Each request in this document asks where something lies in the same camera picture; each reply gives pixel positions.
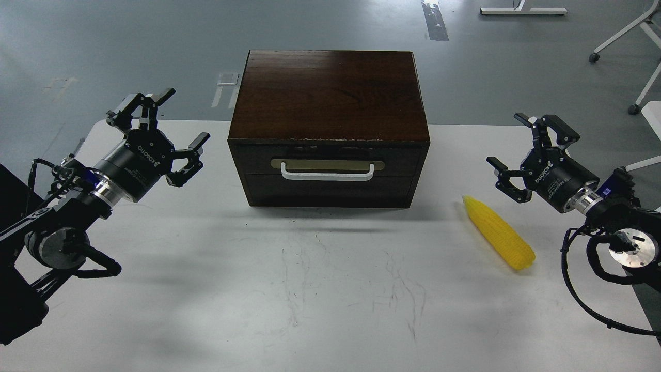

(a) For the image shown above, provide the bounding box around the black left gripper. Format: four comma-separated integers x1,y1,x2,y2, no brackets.
94,88,211,203

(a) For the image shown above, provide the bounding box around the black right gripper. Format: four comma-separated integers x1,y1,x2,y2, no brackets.
486,113,601,214

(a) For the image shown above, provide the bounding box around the yellow corn cob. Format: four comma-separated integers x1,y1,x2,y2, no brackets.
462,195,536,270

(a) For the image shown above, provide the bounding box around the wooden drawer with white handle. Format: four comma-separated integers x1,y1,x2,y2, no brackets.
230,144,428,209

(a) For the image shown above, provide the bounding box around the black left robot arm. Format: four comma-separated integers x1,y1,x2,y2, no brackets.
1,88,210,345

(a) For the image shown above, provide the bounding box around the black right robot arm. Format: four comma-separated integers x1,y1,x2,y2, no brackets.
486,113,659,290

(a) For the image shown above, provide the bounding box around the dark wooden drawer cabinet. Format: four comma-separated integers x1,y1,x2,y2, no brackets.
228,50,431,209

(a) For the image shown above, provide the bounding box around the white chair leg with casters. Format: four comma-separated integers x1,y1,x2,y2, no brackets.
589,0,661,115

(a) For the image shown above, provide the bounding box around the white table base bar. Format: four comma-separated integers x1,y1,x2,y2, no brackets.
479,1,568,16

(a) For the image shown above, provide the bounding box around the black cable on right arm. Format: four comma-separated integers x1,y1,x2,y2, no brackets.
561,227,661,342

